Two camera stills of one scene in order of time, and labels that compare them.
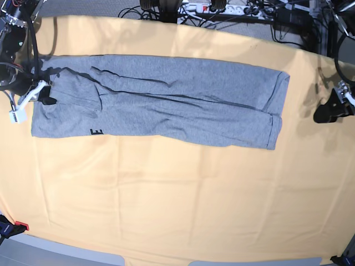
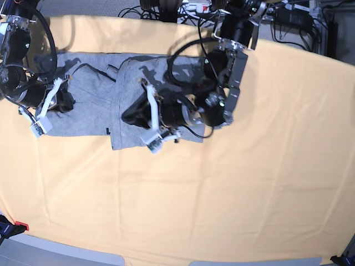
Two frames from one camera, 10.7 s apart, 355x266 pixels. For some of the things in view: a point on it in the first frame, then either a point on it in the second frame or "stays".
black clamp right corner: (347, 259) stays
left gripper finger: (44, 96) to (65, 101)
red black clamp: (8, 229) stays
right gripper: (334, 108) to (165, 111)
